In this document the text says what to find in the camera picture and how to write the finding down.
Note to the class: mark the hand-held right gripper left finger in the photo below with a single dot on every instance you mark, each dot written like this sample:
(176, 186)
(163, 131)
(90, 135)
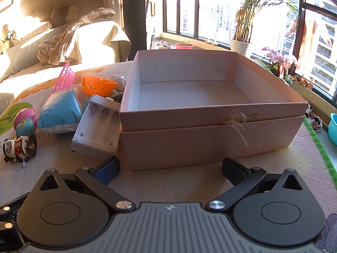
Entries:
(106, 170)

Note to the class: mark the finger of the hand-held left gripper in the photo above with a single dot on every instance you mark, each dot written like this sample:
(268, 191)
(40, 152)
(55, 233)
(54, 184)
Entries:
(13, 207)

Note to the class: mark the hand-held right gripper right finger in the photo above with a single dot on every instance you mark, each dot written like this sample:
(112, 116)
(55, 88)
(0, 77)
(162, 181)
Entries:
(234, 170)

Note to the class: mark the white battery charger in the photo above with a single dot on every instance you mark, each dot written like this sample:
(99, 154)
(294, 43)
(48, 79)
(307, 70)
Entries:
(92, 137)

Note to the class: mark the pink cardboard box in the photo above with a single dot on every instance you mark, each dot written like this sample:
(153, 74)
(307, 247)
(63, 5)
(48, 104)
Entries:
(210, 142)

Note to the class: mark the panda wind-up toy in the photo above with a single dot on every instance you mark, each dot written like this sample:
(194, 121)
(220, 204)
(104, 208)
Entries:
(18, 146)

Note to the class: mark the blue and white packet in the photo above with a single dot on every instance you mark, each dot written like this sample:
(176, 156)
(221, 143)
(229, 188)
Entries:
(60, 110)

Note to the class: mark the orange toy ball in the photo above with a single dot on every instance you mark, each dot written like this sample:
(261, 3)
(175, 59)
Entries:
(97, 85)

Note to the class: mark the pink and blue egg toy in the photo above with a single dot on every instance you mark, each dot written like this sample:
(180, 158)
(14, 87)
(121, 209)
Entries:
(25, 122)

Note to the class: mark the pink plastic mesh basket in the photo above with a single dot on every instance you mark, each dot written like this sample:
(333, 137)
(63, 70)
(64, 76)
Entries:
(64, 80)

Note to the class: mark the printed play mat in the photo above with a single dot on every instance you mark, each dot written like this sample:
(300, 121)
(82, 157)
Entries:
(184, 184)

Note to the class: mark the small toy sneaker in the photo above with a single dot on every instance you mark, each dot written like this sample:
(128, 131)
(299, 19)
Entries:
(316, 124)

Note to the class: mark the teal plastic basin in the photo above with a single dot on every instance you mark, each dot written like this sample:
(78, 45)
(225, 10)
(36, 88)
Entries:
(333, 129)

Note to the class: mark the pink orchid plant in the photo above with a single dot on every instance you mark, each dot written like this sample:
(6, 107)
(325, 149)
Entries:
(279, 58)

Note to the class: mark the potted palm in white pot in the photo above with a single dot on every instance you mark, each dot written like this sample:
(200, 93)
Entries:
(241, 47)

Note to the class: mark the small windowsill ornaments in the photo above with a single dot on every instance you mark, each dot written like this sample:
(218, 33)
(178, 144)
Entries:
(211, 42)

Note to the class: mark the pink flowerpot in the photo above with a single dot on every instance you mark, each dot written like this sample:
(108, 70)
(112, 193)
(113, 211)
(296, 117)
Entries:
(184, 46)

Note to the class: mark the bed with beige duvet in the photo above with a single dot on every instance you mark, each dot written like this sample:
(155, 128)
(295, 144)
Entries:
(100, 37)

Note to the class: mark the beige down jacket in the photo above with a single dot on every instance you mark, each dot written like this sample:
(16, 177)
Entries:
(60, 44)

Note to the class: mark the small white shoes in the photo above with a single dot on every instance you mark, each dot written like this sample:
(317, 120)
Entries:
(164, 45)

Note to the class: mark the hanging floral garment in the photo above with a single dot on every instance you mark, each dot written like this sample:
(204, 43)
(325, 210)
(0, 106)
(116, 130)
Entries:
(308, 39)

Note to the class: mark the white stick vacuum cleaner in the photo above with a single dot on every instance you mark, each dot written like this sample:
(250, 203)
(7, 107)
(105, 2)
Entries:
(152, 18)

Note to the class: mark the white plush toy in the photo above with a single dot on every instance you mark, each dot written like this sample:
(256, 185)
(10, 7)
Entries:
(71, 13)

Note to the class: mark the white sofa pillow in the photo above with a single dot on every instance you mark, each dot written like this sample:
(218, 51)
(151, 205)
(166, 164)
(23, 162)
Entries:
(31, 26)

